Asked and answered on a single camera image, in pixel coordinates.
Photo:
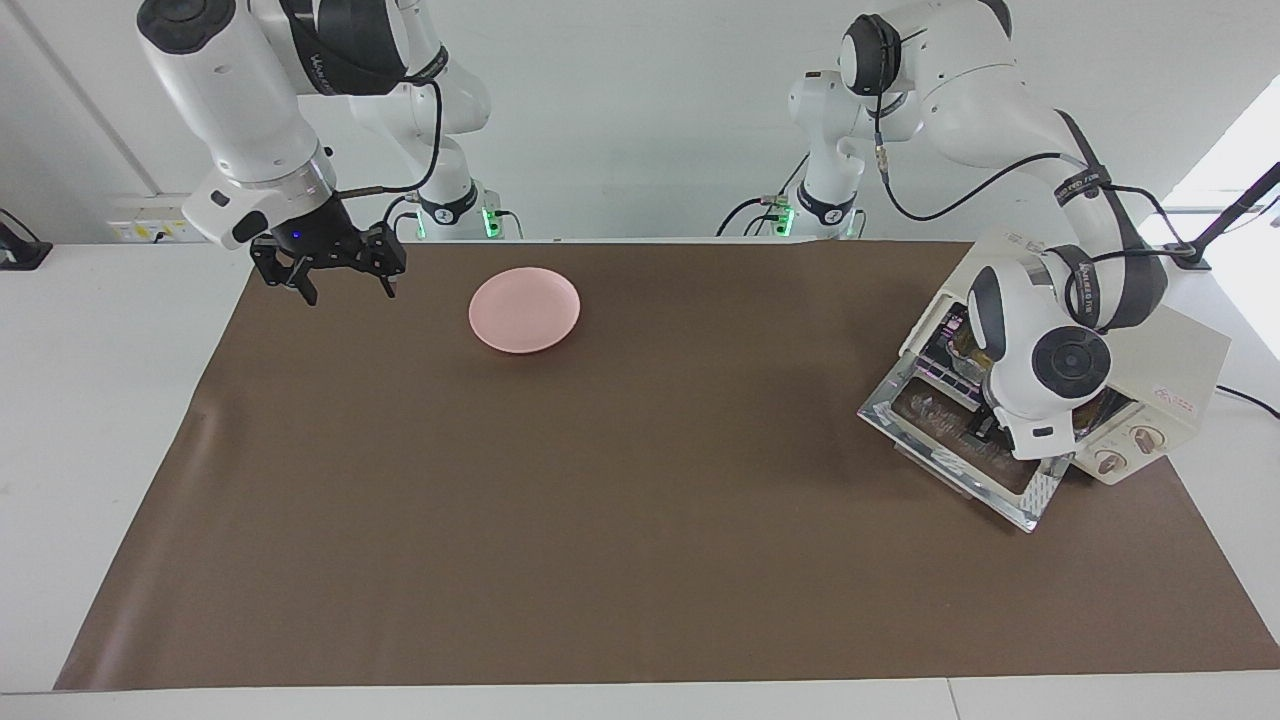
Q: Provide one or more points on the glass oven door metal frame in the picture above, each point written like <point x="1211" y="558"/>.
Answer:
<point x="1040" y="500"/>

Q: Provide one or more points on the cream toaster oven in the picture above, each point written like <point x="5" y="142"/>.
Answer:
<point x="1180" y="350"/>

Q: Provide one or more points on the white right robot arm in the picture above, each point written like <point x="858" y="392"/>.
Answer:
<point x="230" y="90"/>

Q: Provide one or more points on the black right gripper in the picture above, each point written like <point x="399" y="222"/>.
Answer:
<point x="305" y="232"/>

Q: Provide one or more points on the cream oven knob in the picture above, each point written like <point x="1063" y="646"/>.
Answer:
<point x="1110" y="462"/>
<point x="1148" y="437"/>

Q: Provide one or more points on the brown table mat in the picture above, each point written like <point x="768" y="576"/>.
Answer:
<point x="600" y="500"/>

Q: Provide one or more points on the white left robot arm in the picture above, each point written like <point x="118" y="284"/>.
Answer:
<point x="1000" y="110"/>

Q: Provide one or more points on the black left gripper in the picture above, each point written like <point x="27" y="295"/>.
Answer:
<point x="987" y="428"/>

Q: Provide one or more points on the white wall power outlet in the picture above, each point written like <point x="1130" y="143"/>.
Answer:
<point x="150" y="225"/>

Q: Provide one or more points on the black bracket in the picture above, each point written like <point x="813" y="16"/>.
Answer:
<point x="20" y="255"/>

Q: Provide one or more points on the pink round plate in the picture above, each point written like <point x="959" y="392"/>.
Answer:
<point x="525" y="310"/>

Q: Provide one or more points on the black clamp stand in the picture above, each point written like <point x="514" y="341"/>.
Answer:
<point x="1195" y="262"/>

